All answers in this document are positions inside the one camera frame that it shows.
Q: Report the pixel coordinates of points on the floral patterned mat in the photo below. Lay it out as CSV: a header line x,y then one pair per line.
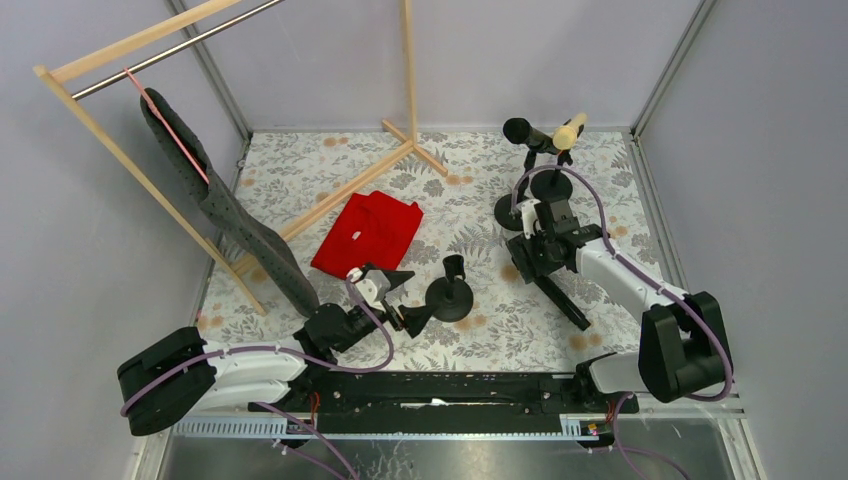
x,y
512,326

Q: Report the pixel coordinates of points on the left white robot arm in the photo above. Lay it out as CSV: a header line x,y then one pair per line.
x,y
184,373

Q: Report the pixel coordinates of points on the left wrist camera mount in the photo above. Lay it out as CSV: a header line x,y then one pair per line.
x,y
369,286

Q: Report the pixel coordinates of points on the black mic stand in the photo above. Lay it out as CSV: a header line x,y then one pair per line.
x,y
506,211
550,185

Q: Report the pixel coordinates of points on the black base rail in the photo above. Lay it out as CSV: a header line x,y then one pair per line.
x,y
446,403

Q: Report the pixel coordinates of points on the pink clothes hanger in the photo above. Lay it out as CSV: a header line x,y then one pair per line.
x,y
175,137

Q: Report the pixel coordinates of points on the metal clothes rail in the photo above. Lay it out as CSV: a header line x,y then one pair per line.
x,y
173,50

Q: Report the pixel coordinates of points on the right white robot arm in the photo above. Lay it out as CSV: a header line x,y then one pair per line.
x,y
682,344

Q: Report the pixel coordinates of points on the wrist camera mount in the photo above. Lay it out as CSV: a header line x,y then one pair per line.
x,y
529,217
369,286

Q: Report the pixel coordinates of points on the dark grey hanging garment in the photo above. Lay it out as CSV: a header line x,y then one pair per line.
x,y
225,212

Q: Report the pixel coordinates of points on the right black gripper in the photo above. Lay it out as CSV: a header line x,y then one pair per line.
x,y
525,251

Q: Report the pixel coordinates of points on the red folded shirt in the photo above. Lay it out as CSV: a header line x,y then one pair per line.
x,y
375,228

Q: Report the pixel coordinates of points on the black microphone orange tip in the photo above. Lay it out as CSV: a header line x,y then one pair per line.
x,y
519,131

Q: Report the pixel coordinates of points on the beige microphone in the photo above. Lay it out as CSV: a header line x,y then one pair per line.
x,y
566,136

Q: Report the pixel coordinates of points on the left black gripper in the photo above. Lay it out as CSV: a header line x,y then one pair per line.
x,y
395,302

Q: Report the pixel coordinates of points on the black mic stand corner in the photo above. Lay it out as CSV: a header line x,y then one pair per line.
x,y
450,295

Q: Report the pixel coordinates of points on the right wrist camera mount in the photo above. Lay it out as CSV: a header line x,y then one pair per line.
x,y
529,217

